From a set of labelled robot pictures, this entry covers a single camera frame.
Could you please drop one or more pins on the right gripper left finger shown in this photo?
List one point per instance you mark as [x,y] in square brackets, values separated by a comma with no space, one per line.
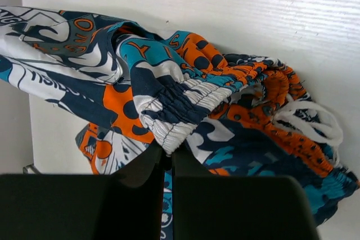
[124,205]

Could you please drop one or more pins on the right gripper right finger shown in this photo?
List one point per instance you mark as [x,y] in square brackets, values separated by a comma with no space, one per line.
[208,206]

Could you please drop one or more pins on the colourful patterned shorts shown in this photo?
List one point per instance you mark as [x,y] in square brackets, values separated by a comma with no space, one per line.
[239,115]

